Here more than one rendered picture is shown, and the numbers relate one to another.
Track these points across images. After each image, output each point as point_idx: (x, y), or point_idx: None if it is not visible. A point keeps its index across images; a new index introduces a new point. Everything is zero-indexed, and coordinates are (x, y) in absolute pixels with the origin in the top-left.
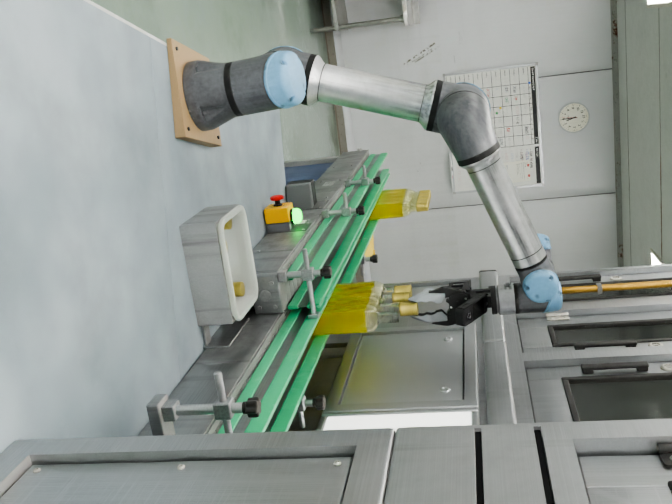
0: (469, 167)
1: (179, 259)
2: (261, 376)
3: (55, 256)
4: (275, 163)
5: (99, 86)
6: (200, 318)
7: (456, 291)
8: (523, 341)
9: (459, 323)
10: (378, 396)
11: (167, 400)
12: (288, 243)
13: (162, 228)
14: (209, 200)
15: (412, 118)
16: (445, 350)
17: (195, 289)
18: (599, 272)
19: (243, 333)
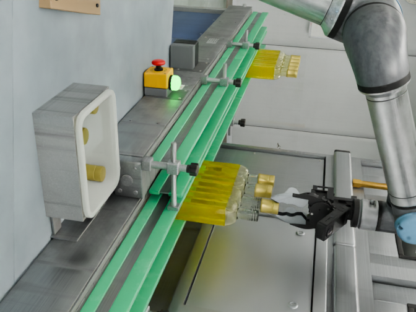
0: (371, 95)
1: (28, 150)
2: (102, 294)
3: None
4: (163, 23)
5: None
6: (49, 209)
7: (320, 200)
8: (370, 244)
9: (318, 237)
10: (225, 299)
11: None
12: (161, 115)
13: (5, 121)
14: (78, 74)
15: (314, 21)
16: (296, 248)
17: (46, 181)
18: None
19: (96, 222)
